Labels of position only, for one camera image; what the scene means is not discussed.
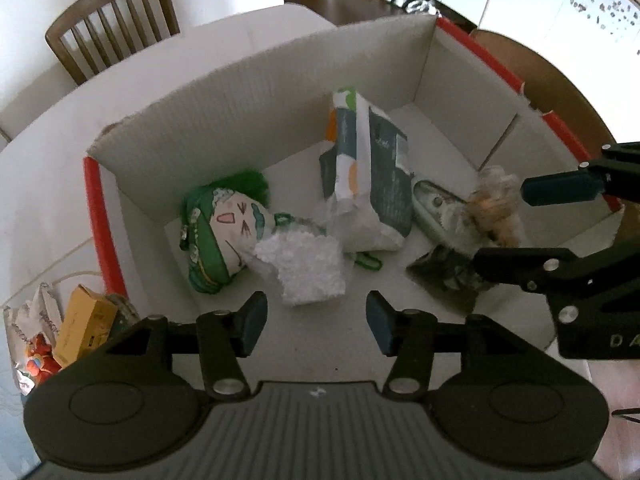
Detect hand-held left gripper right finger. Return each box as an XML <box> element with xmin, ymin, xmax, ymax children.
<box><xmin>366</xmin><ymin>291</ymin><xmax>533</xmax><ymax>401</ymax></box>

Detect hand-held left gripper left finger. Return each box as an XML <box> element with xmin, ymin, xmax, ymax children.
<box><xmin>102</xmin><ymin>291</ymin><xmax>268</xmax><ymax>401</ymax></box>

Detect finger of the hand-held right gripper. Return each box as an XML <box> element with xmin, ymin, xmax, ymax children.
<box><xmin>521</xmin><ymin>142</ymin><xmax>640</xmax><ymax>208</ymax></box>
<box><xmin>472</xmin><ymin>234</ymin><xmax>640</xmax><ymax>296</ymax></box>

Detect beige item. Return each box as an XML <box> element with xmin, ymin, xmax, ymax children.
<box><xmin>465</xmin><ymin>165</ymin><xmax>526</xmax><ymax>248</ymax></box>

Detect dark plastic packet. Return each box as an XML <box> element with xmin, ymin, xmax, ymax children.
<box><xmin>406</xmin><ymin>245</ymin><xmax>496</xmax><ymax>301</ymax></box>

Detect green-haired plush doll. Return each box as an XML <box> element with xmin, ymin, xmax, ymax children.
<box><xmin>179</xmin><ymin>169</ymin><xmax>296</xmax><ymax>295</ymax></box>

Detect printed tissue pack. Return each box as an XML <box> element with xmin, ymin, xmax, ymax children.
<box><xmin>319</xmin><ymin>87</ymin><xmax>415</xmax><ymax>252</ymax></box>

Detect small yellow box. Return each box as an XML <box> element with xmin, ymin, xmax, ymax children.
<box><xmin>52</xmin><ymin>284</ymin><xmax>118</xmax><ymax>367</ymax></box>

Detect clear bag of orange candies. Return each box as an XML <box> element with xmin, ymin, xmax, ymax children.
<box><xmin>4</xmin><ymin>282</ymin><xmax>63</xmax><ymax>395</ymax></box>

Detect red cardboard box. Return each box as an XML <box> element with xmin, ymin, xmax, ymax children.
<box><xmin>82</xmin><ymin>14</ymin><xmax>626</xmax><ymax>386</ymax></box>

